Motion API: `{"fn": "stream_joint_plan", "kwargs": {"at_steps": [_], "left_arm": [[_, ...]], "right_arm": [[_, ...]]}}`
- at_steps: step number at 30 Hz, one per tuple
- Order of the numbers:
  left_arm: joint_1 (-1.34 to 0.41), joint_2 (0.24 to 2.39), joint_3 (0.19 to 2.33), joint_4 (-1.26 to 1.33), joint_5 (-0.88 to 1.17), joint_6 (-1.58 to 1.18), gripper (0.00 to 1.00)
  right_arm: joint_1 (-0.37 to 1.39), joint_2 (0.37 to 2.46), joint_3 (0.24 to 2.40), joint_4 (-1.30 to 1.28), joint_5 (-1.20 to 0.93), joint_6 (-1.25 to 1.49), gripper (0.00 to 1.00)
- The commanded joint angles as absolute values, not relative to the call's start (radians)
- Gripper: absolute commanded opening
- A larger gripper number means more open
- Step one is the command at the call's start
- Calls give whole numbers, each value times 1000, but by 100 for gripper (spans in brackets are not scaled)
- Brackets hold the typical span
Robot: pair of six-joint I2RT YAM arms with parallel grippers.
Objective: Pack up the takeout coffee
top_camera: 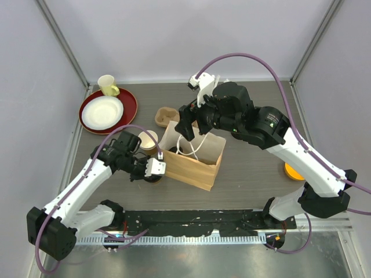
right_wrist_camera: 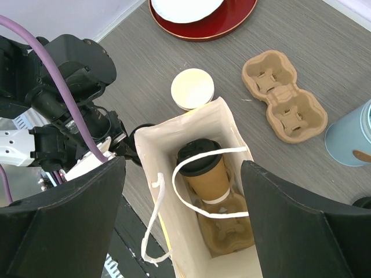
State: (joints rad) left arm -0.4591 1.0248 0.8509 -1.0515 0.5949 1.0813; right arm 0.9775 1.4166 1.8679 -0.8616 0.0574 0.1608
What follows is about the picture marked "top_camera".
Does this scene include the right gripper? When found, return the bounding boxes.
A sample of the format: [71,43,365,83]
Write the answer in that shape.
[175,87,242,142]

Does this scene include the stack of paper cups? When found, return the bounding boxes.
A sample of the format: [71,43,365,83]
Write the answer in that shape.
[138,131,157,155]

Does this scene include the brown paper bag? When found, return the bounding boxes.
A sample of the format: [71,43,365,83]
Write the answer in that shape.
[159,121,226,191]

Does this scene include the black lid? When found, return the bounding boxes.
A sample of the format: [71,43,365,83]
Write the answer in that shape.
[169,147,183,153]
[144,175,162,184]

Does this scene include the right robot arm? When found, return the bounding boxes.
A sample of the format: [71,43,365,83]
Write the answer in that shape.
[175,82,357,229]

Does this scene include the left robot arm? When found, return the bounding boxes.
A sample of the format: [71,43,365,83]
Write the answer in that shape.
[26,131,166,262]

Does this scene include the cardboard cup carrier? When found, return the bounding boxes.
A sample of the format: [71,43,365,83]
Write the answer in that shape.
[155,107,180,127]

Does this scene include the white paper plate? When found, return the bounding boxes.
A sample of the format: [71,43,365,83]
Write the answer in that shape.
[81,96,124,130]

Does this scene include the red round tray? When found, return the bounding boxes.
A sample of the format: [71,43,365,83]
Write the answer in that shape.
[79,88,138,134]

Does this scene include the white wrapped straws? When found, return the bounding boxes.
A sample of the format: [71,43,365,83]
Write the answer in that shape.
[214,75,230,87]

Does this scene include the yellow mug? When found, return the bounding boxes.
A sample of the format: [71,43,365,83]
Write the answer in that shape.
[97,75,120,97]

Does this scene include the orange bowl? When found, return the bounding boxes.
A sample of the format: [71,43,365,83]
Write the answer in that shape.
[284,163,305,181]

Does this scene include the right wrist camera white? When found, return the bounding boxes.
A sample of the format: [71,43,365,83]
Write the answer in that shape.
[188,73,216,108]

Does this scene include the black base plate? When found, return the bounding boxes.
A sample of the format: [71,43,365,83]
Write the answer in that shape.
[89,208,297,237]

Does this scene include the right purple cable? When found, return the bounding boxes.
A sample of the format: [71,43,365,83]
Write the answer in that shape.
[195,52,371,255]

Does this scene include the purple cable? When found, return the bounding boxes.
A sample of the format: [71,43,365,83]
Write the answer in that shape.
[34,124,163,275]
[195,52,371,255]

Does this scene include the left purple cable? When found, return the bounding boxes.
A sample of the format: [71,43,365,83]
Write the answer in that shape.
[34,124,163,275]

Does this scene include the aluminium front rail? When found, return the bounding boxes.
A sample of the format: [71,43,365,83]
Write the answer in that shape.
[77,213,352,248]

